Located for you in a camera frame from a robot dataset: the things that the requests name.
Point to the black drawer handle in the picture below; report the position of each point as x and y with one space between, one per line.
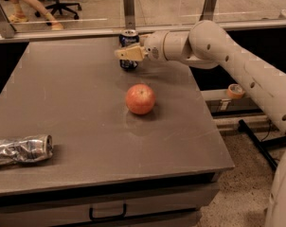
107 211

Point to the blue pepsi can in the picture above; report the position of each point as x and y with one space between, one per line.
126 38

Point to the metal glass bracket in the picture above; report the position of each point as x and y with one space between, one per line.
208 10
7 31
129 14

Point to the orange tape roll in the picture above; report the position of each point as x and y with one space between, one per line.
235 91

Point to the middle metal glass bracket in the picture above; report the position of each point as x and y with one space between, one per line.
129 14

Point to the left metal glass bracket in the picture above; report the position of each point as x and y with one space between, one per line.
7 31

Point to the seated person legs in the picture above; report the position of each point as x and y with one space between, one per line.
19 17

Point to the black stand base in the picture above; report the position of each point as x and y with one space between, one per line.
263 145

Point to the crushed silver redbull can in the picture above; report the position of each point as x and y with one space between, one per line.
25 150

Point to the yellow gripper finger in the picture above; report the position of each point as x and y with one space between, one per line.
133 52

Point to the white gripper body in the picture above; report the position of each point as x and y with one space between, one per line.
154 47

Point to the red apple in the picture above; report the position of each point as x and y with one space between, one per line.
140 99

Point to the right metal glass bracket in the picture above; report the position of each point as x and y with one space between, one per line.
208 10

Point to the grey table drawer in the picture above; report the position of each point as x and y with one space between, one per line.
177 206

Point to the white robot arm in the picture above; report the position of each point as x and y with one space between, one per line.
207 45

